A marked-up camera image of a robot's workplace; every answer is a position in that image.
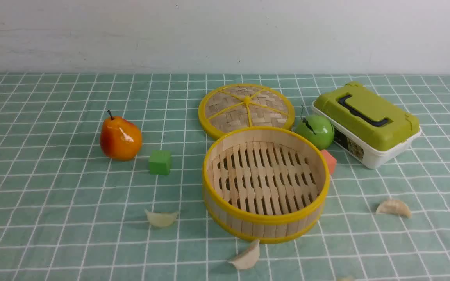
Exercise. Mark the pale dumpling front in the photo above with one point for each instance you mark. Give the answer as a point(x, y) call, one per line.
point(247, 258)

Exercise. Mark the pale dumpling bottom edge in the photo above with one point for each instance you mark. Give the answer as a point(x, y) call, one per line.
point(345, 278)

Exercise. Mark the woven bamboo steamer lid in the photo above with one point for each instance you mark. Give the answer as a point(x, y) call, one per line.
point(233, 107)

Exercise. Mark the bamboo steamer tray yellow rim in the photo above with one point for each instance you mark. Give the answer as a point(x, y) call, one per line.
point(265, 183)

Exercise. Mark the green cube block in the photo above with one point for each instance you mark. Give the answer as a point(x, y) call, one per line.
point(160, 162)

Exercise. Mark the green toy apple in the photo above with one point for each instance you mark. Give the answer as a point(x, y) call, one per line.
point(316, 129)

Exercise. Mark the orange toy pear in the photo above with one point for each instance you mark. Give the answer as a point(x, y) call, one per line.
point(120, 139)

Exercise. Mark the orange cube block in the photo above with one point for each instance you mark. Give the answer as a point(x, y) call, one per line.
point(330, 160)

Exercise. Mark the green lidded white box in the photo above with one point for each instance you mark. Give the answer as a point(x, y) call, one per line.
point(367, 126)

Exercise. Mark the green checkered tablecloth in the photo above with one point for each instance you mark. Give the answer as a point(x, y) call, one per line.
point(69, 213)

